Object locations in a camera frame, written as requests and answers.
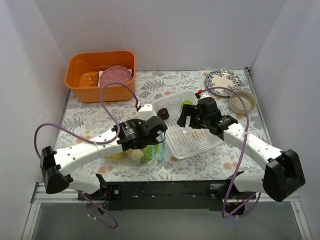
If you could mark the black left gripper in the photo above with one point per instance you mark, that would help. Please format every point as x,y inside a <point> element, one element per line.
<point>157,122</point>

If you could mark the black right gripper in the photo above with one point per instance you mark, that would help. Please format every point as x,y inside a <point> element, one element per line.
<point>190,116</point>

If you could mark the bumpy green lime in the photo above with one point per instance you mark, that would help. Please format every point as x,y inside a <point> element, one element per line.
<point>186,102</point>

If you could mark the white radish with leaves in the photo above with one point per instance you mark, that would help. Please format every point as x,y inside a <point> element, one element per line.
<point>135,154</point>

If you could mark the green avocado half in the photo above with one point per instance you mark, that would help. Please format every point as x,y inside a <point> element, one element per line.
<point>149,154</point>

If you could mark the clear zip top bag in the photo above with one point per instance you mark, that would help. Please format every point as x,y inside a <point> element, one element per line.
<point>127,161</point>

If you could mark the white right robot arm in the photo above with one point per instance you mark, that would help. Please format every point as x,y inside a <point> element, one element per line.
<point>283,173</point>

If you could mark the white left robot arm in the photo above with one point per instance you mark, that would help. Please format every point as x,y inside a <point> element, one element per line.
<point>58,165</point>

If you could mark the white perforated plastic basket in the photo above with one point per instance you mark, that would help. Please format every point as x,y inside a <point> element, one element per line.
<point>183,142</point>

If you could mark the blue floral ceramic plate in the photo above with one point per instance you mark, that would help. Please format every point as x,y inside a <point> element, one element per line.
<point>220,79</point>

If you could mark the pink polka dot plate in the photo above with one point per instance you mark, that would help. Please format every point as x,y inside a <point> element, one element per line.
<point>115,74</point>

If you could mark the beige ceramic bowl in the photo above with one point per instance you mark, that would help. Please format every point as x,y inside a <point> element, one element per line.
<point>242,96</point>

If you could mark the orange dish rack insert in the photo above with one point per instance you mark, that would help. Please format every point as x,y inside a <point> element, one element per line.
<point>89,80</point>

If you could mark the orange plastic tub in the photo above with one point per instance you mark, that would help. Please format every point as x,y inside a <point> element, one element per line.
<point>99,61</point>

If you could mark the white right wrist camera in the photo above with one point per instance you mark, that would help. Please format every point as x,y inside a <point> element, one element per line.
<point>201,95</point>

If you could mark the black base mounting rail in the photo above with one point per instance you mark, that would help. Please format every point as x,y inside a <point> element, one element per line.
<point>161,195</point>

